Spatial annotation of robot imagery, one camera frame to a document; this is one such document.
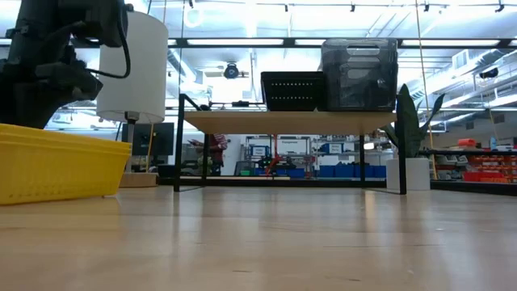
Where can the wooden shelf black metal legs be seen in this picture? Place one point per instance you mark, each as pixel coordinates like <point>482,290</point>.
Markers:
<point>282,122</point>

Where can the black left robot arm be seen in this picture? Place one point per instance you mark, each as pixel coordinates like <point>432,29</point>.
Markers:
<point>36,93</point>

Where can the rack of red bins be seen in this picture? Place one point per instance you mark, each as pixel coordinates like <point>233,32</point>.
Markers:
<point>488,167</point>

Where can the grey metal storage rack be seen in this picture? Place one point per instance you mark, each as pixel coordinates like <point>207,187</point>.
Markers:
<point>278,151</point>

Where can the person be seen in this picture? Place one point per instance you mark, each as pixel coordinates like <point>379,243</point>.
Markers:
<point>217,149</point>

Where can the green plant in white pot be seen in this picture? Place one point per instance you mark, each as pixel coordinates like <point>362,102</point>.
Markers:
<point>408,174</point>

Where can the black monitor screen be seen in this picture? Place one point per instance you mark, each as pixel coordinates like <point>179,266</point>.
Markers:
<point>161,139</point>

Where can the grey translucent plastic basket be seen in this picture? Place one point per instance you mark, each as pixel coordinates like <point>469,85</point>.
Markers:
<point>335,56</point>
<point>355,103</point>
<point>335,43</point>

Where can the blue storage bin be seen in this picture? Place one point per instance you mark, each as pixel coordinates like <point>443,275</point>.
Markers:
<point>345,171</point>
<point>377,171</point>
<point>327,171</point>

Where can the white shade wooden base lamp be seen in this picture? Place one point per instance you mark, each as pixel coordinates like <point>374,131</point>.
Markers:
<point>137,72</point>

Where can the black ceiling camera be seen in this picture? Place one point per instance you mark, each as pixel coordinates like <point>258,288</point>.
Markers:
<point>231,70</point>

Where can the black slotted plastic basket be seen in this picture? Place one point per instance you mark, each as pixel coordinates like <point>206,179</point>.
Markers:
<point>292,91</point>

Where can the yellow slotted plastic basket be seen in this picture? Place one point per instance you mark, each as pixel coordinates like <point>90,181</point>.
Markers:
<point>40,140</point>
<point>40,132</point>
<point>60,178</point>

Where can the black aluminium table frame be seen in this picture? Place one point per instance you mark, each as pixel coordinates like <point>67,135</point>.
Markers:
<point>323,183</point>

